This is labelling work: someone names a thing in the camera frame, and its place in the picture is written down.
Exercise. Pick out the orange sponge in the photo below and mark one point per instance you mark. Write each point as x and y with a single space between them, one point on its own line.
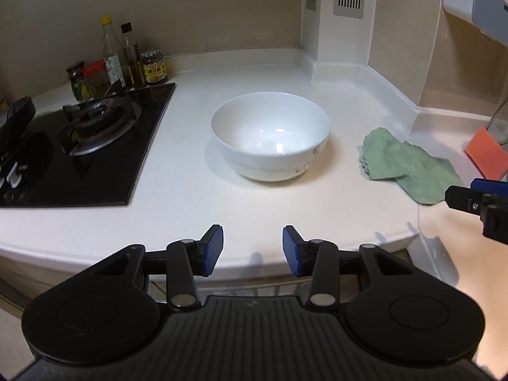
490 153

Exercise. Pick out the round stove burner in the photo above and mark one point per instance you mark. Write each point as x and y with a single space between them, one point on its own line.
95 123

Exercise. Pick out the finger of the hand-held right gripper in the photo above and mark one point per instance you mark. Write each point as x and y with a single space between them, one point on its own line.
488 184
460 198

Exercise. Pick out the yellow label sauce jar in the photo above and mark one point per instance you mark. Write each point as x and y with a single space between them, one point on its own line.
154 71

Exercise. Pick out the yellow cap clear bottle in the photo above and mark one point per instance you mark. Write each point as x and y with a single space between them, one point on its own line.
113 59

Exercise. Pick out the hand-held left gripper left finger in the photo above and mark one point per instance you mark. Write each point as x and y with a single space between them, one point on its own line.
212 251

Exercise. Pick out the green cloth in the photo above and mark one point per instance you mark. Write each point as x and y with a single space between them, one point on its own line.
405 166

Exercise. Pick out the black cap oil bottle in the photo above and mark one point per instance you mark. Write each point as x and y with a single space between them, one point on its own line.
133 59

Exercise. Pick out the white bowl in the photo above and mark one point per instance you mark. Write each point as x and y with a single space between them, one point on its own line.
270 127

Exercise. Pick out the dark lid jar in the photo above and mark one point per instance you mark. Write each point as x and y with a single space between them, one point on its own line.
75 83

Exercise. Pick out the black glass gas stove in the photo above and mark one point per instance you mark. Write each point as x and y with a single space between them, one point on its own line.
119 158

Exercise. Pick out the red lid jar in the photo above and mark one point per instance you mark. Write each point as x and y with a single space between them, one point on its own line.
97 83

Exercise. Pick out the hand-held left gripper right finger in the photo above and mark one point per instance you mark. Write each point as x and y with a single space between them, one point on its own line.
291 252

